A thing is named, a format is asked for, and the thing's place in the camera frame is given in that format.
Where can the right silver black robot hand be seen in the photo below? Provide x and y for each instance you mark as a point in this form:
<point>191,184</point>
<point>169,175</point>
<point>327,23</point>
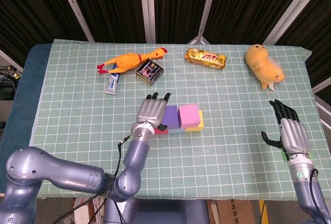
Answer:
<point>294,137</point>

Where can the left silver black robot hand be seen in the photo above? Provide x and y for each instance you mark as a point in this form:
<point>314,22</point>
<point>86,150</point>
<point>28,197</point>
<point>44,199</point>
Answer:
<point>151,111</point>

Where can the purple foam cube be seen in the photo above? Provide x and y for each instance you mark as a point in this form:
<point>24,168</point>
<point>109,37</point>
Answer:
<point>171,116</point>

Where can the red foam cube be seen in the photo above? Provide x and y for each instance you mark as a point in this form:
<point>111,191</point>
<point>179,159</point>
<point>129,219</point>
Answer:
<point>161,131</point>

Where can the blue foam cube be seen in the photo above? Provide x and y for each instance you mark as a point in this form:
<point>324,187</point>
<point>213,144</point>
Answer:
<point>177,131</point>

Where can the pink foam cube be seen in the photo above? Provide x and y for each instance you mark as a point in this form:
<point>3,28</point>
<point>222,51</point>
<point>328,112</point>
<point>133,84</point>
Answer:
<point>188,115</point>

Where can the yellow foam cube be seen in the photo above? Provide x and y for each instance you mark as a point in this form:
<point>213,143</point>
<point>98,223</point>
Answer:
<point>196,128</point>

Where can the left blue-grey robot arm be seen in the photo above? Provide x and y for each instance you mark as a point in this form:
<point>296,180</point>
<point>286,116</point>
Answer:
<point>64,172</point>

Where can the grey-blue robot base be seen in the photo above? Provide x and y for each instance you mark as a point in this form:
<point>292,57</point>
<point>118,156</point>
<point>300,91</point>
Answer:
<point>168,212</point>

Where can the green foam cube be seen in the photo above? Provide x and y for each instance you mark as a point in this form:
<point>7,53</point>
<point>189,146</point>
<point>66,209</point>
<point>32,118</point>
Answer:
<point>284,155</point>

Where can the black rectangular tin can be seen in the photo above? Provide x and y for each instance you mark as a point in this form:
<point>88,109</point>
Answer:
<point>150,72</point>

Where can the white blue toothpaste tube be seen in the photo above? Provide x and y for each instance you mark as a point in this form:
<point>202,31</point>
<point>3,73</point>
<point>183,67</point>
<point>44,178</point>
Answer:
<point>112,84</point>

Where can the orange rubber chicken toy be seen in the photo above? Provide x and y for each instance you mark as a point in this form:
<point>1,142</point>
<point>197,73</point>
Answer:
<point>125,62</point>

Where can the green checkered tablecloth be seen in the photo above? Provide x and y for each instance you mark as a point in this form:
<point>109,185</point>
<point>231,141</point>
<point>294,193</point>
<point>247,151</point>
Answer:
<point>207,162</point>

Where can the gold biscuit packet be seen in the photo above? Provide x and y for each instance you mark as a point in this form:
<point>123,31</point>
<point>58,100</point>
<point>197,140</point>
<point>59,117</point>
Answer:
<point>205,58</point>

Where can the yellow plush animal toy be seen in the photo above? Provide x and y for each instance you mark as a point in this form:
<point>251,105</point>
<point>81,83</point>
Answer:
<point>263,65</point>

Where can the brown cardboard box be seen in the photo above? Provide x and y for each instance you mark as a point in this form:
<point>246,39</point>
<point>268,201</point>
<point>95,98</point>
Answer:
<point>232,213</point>

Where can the black pleated curtain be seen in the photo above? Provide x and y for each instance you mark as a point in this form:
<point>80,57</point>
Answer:
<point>111,6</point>

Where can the dark blue table pad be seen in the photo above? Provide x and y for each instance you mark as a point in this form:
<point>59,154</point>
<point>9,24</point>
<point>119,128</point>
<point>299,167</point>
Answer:
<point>20,105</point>

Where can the white metal frame post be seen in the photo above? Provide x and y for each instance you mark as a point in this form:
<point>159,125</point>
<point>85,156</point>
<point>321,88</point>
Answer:
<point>208,6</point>
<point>322,85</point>
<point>75,8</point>
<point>148,9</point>
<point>292,9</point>
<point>10,62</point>

